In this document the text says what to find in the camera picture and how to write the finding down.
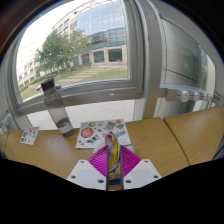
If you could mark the glass-fronted building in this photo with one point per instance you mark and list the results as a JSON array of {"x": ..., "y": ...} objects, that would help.
[{"x": 103, "y": 30}]

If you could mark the white socket trunking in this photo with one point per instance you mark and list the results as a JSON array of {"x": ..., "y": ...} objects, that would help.
[{"x": 186, "y": 95}]

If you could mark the green tree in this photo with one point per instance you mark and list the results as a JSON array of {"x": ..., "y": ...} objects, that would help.
[{"x": 56, "y": 50}]

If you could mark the white-framed window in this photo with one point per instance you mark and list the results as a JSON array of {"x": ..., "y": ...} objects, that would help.
[{"x": 100, "y": 90}]

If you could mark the large sticker sheet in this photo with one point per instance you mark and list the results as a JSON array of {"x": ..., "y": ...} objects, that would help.
[{"x": 93, "y": 133}]

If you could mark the small sticker sheet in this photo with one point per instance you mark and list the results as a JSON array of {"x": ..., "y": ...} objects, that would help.
[{"x": 29, "y": 135}]

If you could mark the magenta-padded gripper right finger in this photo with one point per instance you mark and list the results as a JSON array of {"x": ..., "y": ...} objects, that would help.
[{"x": 138, "y": 171}]

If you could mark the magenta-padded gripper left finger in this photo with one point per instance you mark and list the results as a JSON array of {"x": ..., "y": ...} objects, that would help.
[{"x": 87, "y": 171}]

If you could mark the clear bottle with black cap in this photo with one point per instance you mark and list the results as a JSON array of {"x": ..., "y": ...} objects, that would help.
[{"x": 58, "y": 110}]

